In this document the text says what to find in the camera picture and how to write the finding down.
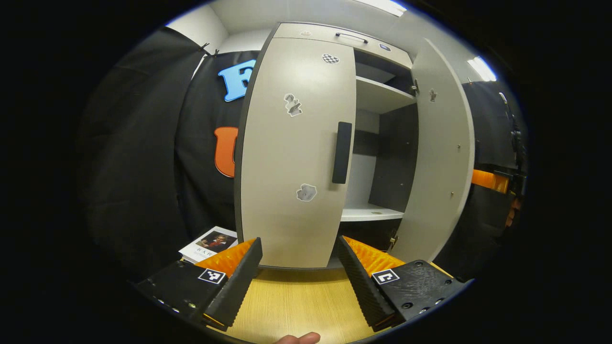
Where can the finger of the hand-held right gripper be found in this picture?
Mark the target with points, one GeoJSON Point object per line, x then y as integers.
{"type": "Point", "coordinates": [487, 180]}

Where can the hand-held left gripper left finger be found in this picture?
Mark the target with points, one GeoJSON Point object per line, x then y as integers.
{"type": "Point", "coordinates": [239, 286]}

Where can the white booklet with portrait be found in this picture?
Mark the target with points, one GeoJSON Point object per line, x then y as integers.
{"type": "Point", "coordinates": [208, 243]}

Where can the metal door hinge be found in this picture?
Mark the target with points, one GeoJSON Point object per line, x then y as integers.
{"type": "Point", "coordinates": [393, 241]}
{"type": "Point", "coordinates": [415, 86]}

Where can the ceiling light panel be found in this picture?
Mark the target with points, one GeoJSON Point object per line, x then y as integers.
{"type": "Point", "coordinates": [385, 5]}
{"type": "Point", "coordinates": [482, 69]}

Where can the grey double-door shoe cabinet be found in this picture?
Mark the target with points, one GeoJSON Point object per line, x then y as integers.
{"type": "Point", "coordinates": [392, 157]}

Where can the grey cabinet shelf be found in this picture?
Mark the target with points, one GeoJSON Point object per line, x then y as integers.
{"type": "Point", "coordinates": [368, 213]}
{"type": "Point", "coordinates": [377, 95]}

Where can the grey door with checkered sticker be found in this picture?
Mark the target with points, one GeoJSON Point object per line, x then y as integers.
{"type": "Point", "coordinates": [287, 157]}

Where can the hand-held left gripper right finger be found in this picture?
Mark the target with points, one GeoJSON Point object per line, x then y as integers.
{"type": "Point", "coordinates": [363, 286]}

